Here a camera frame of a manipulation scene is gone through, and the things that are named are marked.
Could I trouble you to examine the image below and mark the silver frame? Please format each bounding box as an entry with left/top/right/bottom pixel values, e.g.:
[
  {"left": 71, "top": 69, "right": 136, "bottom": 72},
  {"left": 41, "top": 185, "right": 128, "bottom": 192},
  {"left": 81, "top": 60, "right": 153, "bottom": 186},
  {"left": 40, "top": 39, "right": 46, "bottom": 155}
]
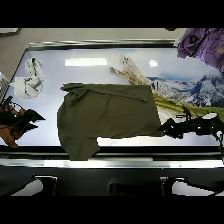
[{"left": 0, "top": 153, "right": 224, "bottom": 197}]

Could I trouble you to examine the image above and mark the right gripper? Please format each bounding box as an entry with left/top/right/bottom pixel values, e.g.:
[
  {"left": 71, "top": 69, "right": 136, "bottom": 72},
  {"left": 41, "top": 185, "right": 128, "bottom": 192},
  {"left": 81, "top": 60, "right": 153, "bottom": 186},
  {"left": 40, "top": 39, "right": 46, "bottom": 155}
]
[{"left": 158, "top": 118, "right": 185, "bottom": 140}]

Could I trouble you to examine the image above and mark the brown garment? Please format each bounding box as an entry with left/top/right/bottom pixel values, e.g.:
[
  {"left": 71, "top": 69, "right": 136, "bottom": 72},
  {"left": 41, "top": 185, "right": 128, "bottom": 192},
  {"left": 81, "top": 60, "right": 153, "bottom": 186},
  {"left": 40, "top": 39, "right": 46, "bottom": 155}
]
[{"left": 0, "top": 106, "right": 35, "bottom": 149}]

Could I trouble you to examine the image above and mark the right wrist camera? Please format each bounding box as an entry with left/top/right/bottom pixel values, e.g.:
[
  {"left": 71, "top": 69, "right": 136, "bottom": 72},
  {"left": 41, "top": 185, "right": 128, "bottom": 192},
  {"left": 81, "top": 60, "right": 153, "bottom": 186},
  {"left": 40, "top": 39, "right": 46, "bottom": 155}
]
[{"left": 175, "top": 105, "right": 194, "bottom": 125}]

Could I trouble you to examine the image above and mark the purple garment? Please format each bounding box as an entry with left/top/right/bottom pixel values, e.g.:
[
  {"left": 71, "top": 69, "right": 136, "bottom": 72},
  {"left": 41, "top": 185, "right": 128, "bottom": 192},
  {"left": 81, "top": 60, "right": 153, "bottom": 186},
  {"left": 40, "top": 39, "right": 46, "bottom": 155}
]
[{"left": 176, "top": 27, "right": 224, "bottom": 80}]

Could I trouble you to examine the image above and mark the olive green T-shirt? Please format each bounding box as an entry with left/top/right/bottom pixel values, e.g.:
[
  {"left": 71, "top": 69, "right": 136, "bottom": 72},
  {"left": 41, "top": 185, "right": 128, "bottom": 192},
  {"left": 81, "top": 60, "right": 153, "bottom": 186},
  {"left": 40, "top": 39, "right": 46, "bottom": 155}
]
[{"left": 56, "top": 82, "right": 165, "bottom": 162}]

